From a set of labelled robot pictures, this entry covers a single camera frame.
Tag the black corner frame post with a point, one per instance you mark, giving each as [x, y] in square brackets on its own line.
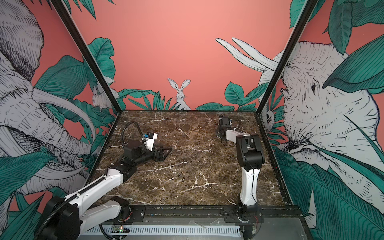
[294, 38]
[84, 49]

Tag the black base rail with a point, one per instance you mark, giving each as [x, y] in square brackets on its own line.
[230, 213]

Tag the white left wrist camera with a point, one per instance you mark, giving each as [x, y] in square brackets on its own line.
[149, 140]

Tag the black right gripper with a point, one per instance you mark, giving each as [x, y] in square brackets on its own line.
[218, 131]

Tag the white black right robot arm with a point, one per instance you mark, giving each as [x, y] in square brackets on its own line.
[250, 157]

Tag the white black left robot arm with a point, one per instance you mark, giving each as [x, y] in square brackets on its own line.
[68, 217]

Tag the black right corner frame post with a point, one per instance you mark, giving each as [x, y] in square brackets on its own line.
[294, 38]

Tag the black left corner frame post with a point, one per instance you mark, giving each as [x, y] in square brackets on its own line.
[84, 49]

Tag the white slotted cable duct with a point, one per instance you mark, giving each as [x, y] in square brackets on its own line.
[183, 230]

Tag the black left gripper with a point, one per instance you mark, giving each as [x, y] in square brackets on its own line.
[161, 157]

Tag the green circuit board with leds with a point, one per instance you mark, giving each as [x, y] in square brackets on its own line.
[120, 230]

